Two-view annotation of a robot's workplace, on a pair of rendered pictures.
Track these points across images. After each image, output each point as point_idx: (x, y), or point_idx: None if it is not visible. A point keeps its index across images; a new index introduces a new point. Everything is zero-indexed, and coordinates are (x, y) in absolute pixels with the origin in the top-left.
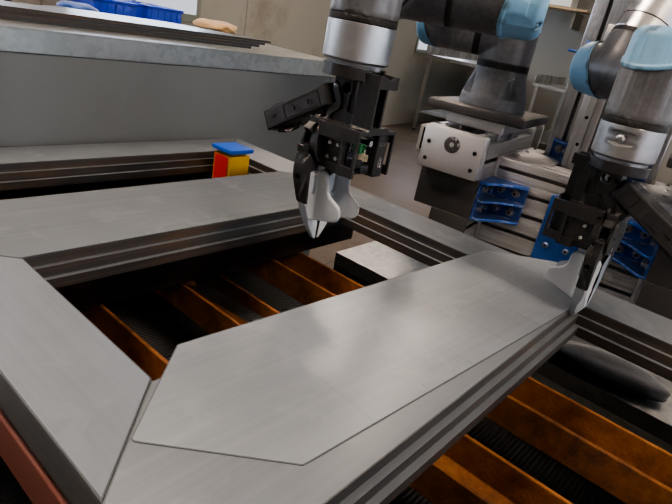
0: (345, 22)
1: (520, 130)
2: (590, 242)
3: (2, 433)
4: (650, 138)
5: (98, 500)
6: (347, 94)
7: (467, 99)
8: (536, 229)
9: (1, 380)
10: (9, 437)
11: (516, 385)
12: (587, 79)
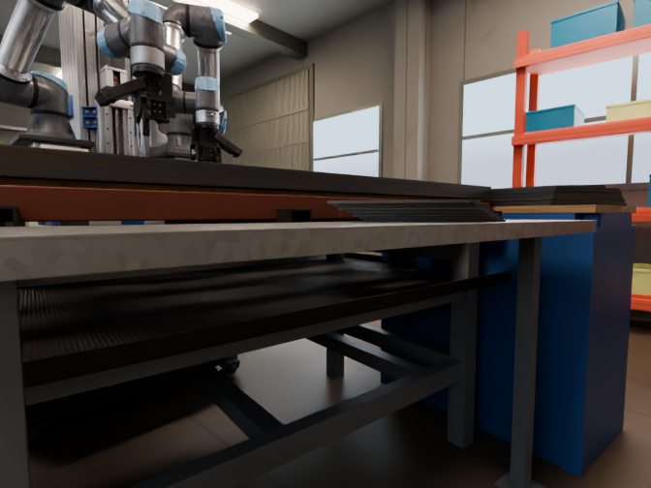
0: (154, 48)
1: None
2: (215, 155)
3: (203, 200)
4: (218, 114)
5: (284, 169)
6: (153, 82)
7: (43, 134)
8: None
9: (206, 166)
10: (212, 197)
11: None
12: None
